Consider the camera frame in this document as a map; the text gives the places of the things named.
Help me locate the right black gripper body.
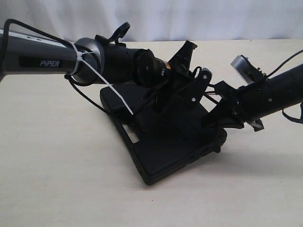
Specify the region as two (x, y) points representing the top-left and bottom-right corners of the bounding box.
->
(213, 81), (251, 123)

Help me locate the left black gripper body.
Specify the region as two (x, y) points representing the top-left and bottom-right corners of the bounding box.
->
(151, 56), (201, 113)

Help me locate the black braided rope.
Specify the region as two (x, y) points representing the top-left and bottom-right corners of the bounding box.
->
(201, 89), (228, 154)

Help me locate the black plastic carrying case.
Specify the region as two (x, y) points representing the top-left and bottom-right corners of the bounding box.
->
(99, 87), (227, 185)

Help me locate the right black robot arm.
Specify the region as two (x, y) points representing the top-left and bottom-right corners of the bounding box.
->
(201, 65), (303, 131)

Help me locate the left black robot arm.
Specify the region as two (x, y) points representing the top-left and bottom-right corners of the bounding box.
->
(0, 30), (200, 111)

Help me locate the white backdrop curtain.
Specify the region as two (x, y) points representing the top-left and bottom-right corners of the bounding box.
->
(0, 0), (303, 42)

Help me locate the white zip tie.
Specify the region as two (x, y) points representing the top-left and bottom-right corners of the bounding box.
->
(72, 44), (138, 116)

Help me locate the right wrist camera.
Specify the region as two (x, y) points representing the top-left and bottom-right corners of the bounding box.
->
(231, 55), (264, 85)

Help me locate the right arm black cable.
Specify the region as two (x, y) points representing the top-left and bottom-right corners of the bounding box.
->
(269, 48), (303, 123)

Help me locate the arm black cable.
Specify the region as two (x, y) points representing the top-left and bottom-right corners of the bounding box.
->
(1, 20), (166, 119)
(269, 48), (303, 123)

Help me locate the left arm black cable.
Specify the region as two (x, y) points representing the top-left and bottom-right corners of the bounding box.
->
(1, 20), (166, 119)

